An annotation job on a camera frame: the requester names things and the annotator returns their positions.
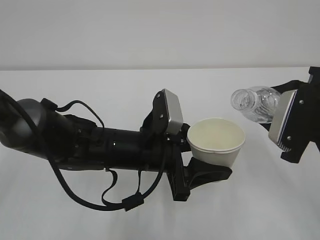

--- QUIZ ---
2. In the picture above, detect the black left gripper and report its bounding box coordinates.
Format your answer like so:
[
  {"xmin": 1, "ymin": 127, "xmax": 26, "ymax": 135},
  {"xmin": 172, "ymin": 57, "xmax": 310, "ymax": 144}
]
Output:
[{"xmin": 139, "ymin": 112, "xmax": 233, "ymax": 202}]

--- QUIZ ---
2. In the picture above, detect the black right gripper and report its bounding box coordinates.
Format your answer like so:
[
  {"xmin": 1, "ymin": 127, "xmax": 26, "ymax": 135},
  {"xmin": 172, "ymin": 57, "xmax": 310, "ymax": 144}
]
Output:
[{"xmin": 271, "ymin": 66, "xmax": 320, "ymax": 164}]

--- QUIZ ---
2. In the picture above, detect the white paper cup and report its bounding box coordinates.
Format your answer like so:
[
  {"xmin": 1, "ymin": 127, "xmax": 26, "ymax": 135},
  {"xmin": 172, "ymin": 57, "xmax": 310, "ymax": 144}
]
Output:
[{"xmin": 187, "ymin": 118, "xmax": 246, "ymax": 168}]

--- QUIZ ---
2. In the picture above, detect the clear water bottle green label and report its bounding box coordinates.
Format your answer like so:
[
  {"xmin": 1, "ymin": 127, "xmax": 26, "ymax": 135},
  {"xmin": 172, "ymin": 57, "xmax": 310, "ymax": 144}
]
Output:
[{"xmin": 230, "ymin": 86, "xmax": 281, "ymax": 124}]

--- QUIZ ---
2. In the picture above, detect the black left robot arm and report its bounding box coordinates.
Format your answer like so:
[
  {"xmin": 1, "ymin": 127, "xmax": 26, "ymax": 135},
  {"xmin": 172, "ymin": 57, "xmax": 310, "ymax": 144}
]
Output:
[{"xmin": 0, "ymin": 89, "xmax": 232, "ymax": 211}]

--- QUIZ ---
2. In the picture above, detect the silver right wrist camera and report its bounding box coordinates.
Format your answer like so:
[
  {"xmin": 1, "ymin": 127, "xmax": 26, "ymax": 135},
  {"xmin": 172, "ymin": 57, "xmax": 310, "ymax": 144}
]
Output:
[{"xmin": 268, "ymin": 89, "xmax": 305, "ymax": 153}]

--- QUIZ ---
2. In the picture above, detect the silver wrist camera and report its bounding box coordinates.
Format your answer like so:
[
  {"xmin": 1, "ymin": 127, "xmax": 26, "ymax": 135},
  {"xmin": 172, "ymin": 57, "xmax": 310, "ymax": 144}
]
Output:
[
  {"xmin": 268, "ymin": 89, "xmax": 305, "ymax": 153},
  {"xmin": 152, "ymin": 88, "xmax": 184, "ymax": 135}
]

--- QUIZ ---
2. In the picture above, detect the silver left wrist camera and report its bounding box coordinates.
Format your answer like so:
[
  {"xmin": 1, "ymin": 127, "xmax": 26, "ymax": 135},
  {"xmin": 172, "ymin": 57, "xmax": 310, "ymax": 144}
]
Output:
[{"xmin": 152, "ymin": 88, "xmax": 184, "ymax": 135}]

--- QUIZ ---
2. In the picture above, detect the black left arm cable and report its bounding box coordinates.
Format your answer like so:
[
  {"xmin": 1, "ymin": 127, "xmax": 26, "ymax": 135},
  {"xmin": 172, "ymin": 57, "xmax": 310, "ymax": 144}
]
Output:
[{"xmin": 0, "ymin": 89, "xmax": 171, "ymax": 212}]

